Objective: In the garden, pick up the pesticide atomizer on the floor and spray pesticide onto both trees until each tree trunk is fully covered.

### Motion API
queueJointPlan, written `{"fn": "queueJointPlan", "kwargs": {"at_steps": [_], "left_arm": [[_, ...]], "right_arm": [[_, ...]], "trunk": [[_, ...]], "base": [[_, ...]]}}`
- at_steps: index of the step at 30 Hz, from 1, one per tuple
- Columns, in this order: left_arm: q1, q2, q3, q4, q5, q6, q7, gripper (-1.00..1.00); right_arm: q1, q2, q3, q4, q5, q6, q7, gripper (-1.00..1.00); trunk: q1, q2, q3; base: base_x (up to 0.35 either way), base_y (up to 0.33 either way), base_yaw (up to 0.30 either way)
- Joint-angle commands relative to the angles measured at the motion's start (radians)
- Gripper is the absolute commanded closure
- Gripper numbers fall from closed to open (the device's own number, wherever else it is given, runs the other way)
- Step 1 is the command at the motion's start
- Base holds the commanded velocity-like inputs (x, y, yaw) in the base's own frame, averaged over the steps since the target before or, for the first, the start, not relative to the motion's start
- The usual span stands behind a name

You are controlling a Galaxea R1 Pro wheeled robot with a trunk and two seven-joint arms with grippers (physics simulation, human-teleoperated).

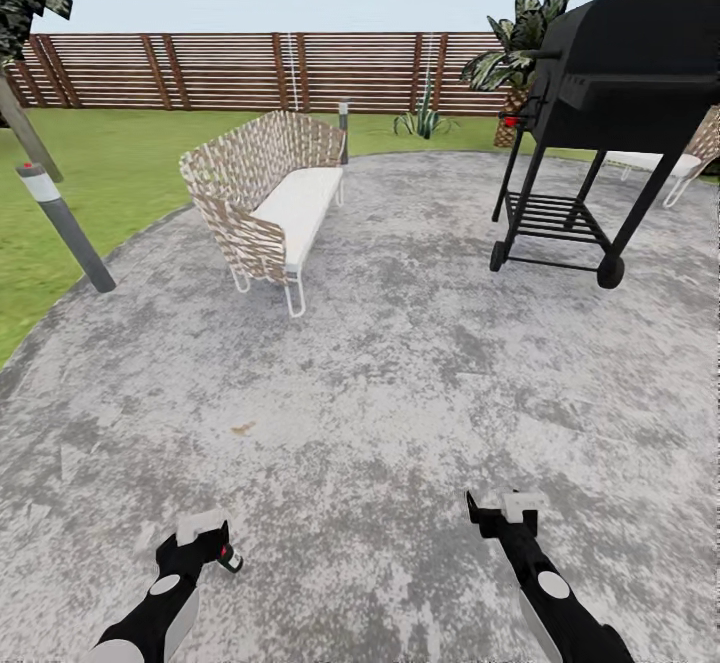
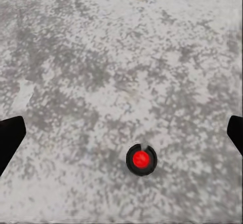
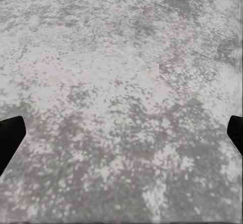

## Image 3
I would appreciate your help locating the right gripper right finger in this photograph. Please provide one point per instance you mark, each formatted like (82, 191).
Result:
(235, 132)

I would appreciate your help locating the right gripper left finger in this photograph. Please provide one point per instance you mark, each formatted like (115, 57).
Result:
(12, 132)

